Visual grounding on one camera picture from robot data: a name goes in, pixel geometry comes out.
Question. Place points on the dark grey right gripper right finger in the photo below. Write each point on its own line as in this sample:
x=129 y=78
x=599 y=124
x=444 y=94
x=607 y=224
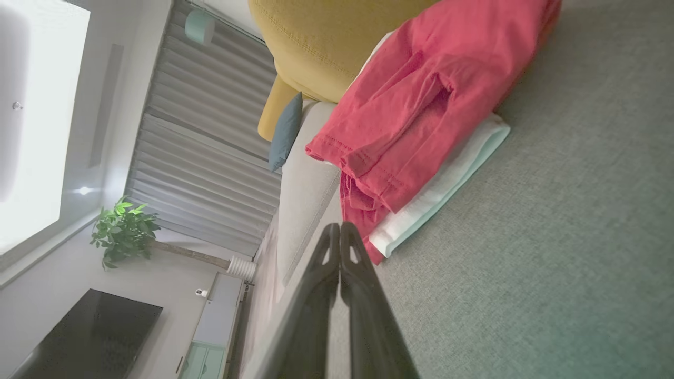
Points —
x=368 y=321

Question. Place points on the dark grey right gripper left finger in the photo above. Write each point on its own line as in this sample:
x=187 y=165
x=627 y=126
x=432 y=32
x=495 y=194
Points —
x=310 y=310

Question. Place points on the red Bulls basketball jersey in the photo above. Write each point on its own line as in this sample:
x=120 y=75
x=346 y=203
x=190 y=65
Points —
x=442 y=184

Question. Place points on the red shorts with white stripes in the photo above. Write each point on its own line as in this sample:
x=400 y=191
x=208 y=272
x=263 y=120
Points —
x=421 y=95

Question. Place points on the light green tv cabinet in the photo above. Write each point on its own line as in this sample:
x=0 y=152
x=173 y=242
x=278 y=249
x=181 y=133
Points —
x=213 y=326

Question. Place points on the grey fabric sofa seat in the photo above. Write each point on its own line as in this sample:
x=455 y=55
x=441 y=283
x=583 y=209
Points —
x=308 y=189

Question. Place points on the blue throw pillow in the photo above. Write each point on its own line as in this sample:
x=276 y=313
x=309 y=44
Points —
x=287 y=134

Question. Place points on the grey pleated curtain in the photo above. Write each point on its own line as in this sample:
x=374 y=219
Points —
x=210 y=147

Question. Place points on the grey sofa cushion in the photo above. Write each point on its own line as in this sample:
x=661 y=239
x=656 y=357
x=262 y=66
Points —
x=553 y=237

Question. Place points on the green plant in white pot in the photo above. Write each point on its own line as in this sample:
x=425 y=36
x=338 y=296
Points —
x=124 y=231

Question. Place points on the yellow sofa backrest cushion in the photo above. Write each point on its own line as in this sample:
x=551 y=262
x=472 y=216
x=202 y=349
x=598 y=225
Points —
x=326 y=42
x=274 y=108

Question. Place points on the black flat television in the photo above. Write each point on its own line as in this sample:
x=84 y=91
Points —
x=89 y=337

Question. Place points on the teal pendant lamp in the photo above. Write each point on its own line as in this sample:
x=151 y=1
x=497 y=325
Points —
x=199 y=26

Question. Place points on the small white security camera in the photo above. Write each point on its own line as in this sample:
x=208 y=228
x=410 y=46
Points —
x=201 y=293

